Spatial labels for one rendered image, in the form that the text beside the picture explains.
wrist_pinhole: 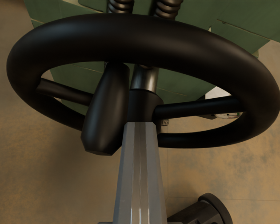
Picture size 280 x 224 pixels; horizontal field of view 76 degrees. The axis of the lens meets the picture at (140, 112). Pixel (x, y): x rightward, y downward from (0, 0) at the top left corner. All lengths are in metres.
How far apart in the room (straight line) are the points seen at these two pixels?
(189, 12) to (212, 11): 0.02
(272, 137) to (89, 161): 1.31
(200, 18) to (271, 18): 0.17
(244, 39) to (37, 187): 0.99
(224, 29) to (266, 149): 1.32
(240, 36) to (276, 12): 0.06
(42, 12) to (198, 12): 0.29
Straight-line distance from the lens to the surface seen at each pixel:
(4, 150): 1.11
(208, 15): 0.21
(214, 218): 1.01
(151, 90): 0.23
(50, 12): 0.40
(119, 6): 0.19
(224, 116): 0.53
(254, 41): 0.39
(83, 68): 0.51
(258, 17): 0.35
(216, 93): 0.57
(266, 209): 1.52
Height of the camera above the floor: 1.02
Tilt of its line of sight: 66 degrees down
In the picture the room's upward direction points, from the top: 40 degrees clockwise
